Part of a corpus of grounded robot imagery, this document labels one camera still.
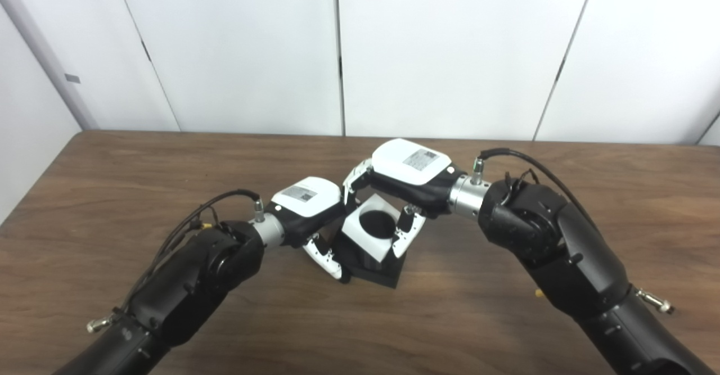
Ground black peg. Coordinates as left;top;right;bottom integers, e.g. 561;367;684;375
332;209;407;290

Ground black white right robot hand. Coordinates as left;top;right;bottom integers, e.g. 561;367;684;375
342;138;469;259

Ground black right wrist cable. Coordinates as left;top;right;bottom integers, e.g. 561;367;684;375
471;148;674;314

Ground white square piece with hole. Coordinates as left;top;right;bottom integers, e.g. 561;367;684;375
341;193;411;264

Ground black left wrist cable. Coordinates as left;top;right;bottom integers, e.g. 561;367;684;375
86;189;266;333

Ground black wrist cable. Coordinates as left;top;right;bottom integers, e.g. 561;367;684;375
471;148;674;314
86;189;266;333

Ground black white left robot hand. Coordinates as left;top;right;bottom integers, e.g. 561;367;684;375
264;177;347;281

